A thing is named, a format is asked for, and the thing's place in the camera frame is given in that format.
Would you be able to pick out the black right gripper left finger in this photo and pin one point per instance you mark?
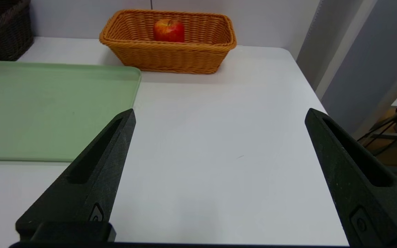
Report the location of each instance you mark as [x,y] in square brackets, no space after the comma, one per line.
[91,179]

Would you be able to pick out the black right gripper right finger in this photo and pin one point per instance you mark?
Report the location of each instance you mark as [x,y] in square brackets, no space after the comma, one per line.
[367,186]

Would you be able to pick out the red yellow apple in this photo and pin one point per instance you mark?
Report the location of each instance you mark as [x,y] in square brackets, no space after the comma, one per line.
[169,31]

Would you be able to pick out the orange wicker basket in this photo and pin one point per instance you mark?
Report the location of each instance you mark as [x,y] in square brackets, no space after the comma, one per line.
[171,55]

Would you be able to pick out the dark brown wicker basket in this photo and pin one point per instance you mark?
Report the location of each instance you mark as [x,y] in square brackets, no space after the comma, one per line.
[2,31]

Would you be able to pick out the light green plastic tray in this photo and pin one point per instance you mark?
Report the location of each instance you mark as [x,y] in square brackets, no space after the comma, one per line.
[47,110]

